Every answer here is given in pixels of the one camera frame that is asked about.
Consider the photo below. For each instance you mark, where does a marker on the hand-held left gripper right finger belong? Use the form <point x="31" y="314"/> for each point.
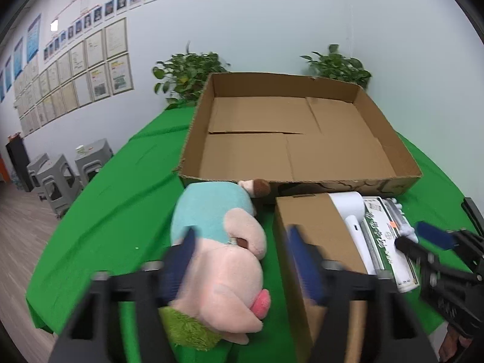
<point x="306" y="268"/>

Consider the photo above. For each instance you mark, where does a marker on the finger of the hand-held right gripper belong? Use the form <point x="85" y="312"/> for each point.
<point x="410" y="247"/>
<point x="435" y="236"/>

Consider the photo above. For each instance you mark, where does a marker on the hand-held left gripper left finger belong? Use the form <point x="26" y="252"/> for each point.
<point x="177" y="268"/>

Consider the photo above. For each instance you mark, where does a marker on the green and white carton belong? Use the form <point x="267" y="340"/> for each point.
<point x="385" y="242"/>

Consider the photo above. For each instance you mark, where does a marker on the pink pig plush toy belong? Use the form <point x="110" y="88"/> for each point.
<point x="227" y="272"/>

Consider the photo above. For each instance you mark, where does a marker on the long cardboard box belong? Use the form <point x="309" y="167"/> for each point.
<point x="321" y="219"/>

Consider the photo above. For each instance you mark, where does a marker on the white hair dryer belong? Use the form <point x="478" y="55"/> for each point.
<point x="349" y="204"/>

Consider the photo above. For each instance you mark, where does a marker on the large cardboard box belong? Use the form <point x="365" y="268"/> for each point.
<point x="302" y="140"/>

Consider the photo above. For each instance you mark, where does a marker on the white blister pack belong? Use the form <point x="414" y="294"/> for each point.
<point x="399" y="211"/>

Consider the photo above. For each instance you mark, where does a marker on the grey plastic stool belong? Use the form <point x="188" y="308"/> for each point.
<point x="58" y="181"/>
<point x="94" y="158"/>
<point x="36" y="166"/>

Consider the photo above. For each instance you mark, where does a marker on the black cabinet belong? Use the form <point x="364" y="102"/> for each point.
<point x="19" y="162"/>

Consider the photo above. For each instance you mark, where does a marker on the bushy potted plant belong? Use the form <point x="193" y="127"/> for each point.
<point x="189" y="75"/>

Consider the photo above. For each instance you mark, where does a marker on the small potted plant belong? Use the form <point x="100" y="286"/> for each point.
<point x="336" y="66"/>

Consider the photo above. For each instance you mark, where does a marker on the orange panel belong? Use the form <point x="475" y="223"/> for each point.
<point x="3" y="170"/>

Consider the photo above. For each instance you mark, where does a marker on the wall of framed certificates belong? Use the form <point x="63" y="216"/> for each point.
<point x="94" y="68"/>

